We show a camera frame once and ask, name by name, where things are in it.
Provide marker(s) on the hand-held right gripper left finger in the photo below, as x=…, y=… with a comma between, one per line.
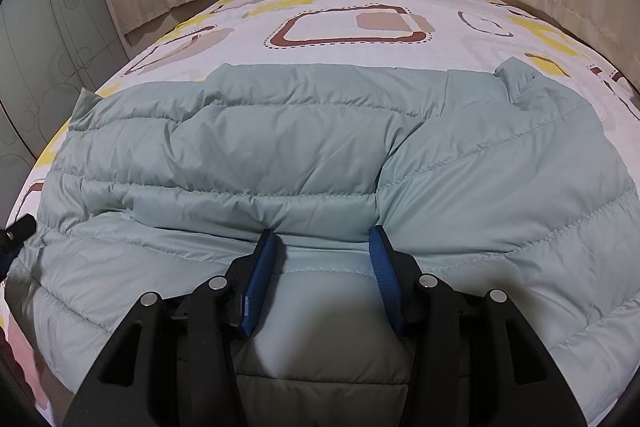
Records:
x=260, y=277

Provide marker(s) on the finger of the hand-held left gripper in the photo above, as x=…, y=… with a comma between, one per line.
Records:
x=9, y=263
x=20, y=234

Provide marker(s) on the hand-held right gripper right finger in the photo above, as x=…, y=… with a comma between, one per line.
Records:
x=385, y=277

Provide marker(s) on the light green puffer jacket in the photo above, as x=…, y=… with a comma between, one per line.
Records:
x=300, y=147

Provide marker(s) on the frosted glass wardrobe door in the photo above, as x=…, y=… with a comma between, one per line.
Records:
x=55, y=57

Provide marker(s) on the bed with patterned sheet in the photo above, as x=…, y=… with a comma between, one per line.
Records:
x=350, y=27

